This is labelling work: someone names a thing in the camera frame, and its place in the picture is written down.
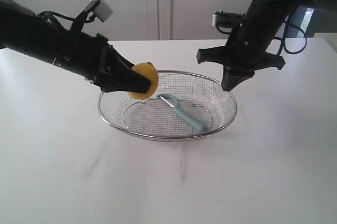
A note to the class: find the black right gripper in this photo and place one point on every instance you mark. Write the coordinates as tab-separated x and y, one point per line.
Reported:
247	44

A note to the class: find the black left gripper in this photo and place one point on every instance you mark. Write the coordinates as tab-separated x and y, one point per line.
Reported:
110	77

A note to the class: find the yellow lemon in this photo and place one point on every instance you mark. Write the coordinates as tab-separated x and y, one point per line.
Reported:
150	72

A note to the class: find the teal handled peeler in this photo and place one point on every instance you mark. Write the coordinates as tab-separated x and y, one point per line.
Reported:
174	103

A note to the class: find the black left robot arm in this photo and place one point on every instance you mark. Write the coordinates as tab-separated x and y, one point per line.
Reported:
59	40

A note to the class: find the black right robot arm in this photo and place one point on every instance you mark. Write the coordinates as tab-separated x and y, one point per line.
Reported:
277	12

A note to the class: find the oval steel wire mesh basket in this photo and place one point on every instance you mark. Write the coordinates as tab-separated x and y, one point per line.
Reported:
200	96

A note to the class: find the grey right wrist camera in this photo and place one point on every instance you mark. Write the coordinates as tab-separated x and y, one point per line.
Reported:
224	22

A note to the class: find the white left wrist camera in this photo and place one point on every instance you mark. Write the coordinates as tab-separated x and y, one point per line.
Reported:
95	9

